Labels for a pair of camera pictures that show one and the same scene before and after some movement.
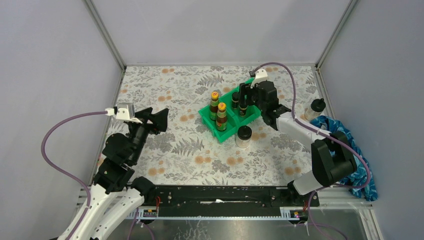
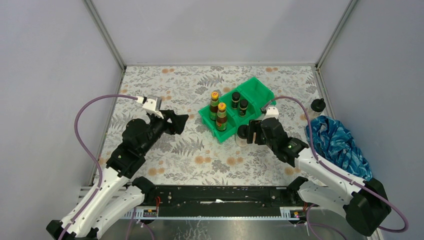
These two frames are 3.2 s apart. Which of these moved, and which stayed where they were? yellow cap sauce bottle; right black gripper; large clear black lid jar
Moved: right black gripper
Stayed: yellow cap sauce bottle; large clear black lid jar
